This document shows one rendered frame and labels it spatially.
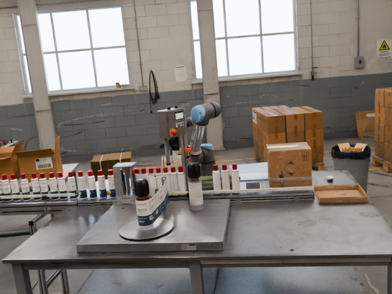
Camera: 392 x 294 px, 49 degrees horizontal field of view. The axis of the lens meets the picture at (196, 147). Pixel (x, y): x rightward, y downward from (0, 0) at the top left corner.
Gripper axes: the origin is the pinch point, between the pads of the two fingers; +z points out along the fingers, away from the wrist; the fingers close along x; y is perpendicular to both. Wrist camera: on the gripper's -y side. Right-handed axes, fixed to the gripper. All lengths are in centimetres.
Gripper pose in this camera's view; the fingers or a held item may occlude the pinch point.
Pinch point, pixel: (171, 160)
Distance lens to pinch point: 356.7
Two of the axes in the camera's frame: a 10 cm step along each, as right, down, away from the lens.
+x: -0.4, -2.0, 9.8
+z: 0.7, 9.8, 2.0
